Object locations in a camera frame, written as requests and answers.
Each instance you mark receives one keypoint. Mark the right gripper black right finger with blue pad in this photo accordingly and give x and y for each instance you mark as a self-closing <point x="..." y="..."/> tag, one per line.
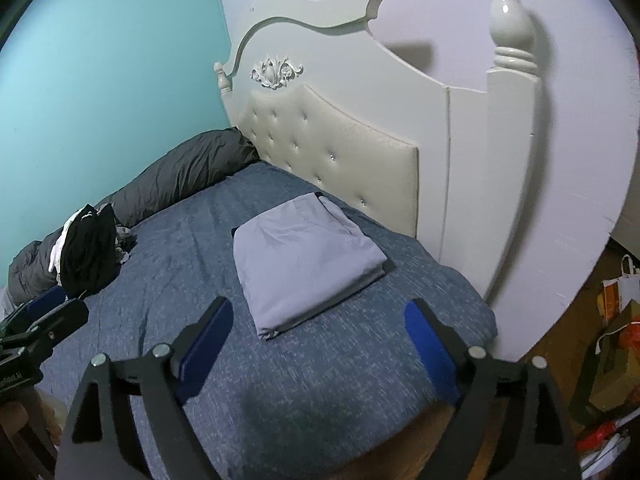
<point x="463" y="376"/>

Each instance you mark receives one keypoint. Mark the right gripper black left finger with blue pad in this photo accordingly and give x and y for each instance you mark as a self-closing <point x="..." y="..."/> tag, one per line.
<point x="174" y="373"/>

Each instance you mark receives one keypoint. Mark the light grey jacket black trim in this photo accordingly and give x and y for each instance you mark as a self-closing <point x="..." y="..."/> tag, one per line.
<point x="300" y="258"/>

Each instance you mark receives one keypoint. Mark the black clothes pile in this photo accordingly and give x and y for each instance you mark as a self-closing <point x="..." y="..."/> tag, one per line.
<point x="94" y="247"/>

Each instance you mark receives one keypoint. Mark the person's left hand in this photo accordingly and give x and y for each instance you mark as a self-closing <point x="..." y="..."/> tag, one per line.
<point x="29" y="408"/>

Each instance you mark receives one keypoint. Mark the light grey sheet at bedside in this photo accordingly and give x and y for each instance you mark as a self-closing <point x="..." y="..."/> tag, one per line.
<point x="7" y="306"/>

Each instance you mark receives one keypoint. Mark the dark grey rolled duvet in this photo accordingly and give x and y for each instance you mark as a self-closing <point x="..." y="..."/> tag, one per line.
<point x="191" y="167"/>

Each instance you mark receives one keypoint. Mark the white garment in pile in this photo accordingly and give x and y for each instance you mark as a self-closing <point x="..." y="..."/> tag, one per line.
<point x="59" y="249"/>

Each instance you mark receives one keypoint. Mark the blue patterned bed sheet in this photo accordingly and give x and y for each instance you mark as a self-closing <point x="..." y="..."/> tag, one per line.
<point x="298" y="406"/>

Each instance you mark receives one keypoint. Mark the bags and boxes by bed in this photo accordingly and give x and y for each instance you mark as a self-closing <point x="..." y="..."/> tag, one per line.
<point x="606" y="399"/>

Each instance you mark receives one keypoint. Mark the cream tufted headboard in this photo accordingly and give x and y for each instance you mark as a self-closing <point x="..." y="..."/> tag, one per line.
<point x="320" y="97"/>

